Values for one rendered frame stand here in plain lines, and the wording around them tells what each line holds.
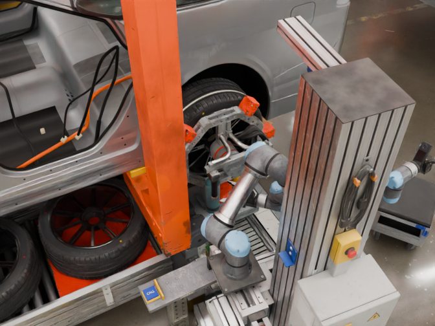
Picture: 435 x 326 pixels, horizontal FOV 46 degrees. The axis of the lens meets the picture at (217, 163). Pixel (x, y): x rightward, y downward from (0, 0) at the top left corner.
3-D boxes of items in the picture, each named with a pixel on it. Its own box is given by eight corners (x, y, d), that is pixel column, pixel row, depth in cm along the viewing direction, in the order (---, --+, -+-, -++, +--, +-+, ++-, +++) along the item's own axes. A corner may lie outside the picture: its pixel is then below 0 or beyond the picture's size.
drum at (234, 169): (228, 150, 312) (228, 133, 302) (246, 172, 299) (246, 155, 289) (208, 158, 307) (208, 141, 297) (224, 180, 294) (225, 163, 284)
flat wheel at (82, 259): (109, 182, 361) (103, 159, 344) (170, 236, 329) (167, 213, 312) (26, 236, 329) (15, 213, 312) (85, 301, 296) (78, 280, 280)
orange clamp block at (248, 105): (245, 109, 297) (253, 97, 293) (252, 117, 292) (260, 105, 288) (237, 107, 292) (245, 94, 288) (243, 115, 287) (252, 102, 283)
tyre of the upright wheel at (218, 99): (134, 115, 291) (172, 177, 343) (150, 140, 276) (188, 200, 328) (230, 56, 297) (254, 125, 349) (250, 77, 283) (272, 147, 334)
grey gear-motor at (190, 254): (185, 213, 367) (183, 180, 342) (212, 255, 341) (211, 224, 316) (162, 222, 361) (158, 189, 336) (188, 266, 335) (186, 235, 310)
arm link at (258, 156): (215, 251, 236) (277, 151, 228) (193, 232, 243) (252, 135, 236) (227, 251, 246) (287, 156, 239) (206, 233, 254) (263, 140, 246)
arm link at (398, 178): (381, 184, 240) (386, 171, 234) (397, 174, 245) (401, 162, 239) (394, 194, 236) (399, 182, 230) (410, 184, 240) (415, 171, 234)
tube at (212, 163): (221, 136, 291) (221, 123, 284) (238, 158, 279) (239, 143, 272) (194, 147, 285) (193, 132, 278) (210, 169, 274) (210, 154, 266)
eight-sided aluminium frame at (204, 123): (255, 162, 333) (259, 96, 294) (260, 168, 329) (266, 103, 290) (180, 191, 315) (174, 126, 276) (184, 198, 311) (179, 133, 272)
